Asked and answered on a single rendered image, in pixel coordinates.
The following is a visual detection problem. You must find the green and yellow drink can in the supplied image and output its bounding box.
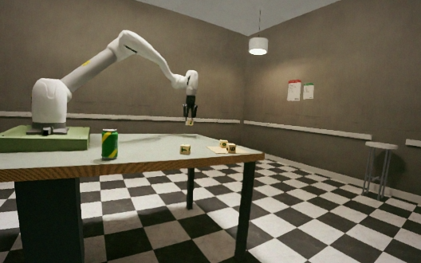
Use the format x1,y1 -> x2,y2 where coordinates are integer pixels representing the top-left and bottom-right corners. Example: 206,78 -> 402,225
101,129 -> 118,159

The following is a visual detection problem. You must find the tan flat mat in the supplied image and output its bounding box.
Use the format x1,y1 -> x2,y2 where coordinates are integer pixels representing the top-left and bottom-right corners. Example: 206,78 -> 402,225
207,147 -> 249,154

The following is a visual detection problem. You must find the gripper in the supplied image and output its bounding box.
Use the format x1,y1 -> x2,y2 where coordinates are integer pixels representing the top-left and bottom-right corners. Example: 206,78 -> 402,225
183,96 -> 198,125

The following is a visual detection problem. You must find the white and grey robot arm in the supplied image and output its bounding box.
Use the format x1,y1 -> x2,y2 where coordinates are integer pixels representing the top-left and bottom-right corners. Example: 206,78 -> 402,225
26,30 -> 198,135

